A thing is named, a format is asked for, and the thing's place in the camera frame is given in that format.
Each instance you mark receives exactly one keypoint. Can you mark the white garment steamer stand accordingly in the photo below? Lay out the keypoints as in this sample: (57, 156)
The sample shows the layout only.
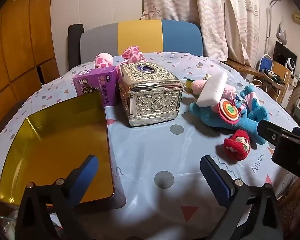
(281, 30)

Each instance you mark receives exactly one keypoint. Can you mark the grey yellow blue chair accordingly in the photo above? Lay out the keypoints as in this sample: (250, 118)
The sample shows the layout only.
(140, 37)

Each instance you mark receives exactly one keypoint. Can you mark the red plush doll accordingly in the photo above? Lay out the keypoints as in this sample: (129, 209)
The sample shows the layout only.
(237, 145)

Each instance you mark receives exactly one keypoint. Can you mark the wooden desk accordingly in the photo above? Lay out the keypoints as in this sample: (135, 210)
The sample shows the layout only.
(240, 66)

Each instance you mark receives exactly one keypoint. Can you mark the pink spotted plush toy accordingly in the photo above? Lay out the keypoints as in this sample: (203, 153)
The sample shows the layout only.
(132, 53)

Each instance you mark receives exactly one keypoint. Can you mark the black chair seat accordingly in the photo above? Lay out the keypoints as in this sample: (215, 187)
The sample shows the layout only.
(5, 120)

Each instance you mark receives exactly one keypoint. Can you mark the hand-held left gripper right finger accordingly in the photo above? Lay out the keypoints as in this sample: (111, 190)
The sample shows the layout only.
(216, 180)

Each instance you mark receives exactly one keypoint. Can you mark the dark green handheld tool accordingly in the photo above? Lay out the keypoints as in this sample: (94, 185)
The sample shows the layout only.
(273, 76)

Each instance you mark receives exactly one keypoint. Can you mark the black rolled mat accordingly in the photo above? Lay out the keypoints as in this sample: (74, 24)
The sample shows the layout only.
(74, 45)

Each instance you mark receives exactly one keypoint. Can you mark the white round fan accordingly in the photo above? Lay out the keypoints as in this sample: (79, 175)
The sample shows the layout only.
(291, 65)

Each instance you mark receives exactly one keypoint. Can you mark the printed beige curtain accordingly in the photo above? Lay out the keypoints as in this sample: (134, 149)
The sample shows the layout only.
(202, 12)

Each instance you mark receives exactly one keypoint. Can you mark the green yellow scrub sponge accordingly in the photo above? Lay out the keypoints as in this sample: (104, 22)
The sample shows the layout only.
(189, 83)

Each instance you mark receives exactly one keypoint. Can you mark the blue plush toy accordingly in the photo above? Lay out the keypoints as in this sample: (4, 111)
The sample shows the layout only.
(250, 120)

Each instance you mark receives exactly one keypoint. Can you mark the black monitor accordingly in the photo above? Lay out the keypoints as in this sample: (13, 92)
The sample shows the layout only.
(285, 52)

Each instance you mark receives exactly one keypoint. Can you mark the wooden wardrobe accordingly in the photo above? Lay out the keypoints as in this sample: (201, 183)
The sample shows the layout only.
(17, 50)

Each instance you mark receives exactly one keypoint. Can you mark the gold tin box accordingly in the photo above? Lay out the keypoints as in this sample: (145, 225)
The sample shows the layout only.
(55, 142)

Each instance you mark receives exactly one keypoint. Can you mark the white foam block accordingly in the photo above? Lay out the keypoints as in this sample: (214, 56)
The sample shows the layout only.
(213, 90)

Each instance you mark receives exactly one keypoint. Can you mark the white storage box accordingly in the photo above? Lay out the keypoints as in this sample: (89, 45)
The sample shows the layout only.
(295, 80)

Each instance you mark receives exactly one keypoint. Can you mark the silver ornate tissue box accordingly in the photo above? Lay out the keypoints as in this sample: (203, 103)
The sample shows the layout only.
(150, 97)

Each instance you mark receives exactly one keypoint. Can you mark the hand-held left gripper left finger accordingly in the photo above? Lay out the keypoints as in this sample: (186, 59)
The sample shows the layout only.
(86, 177)

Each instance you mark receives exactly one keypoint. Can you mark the purple cardboard box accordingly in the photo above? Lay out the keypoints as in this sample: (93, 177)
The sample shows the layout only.
(90, 81)

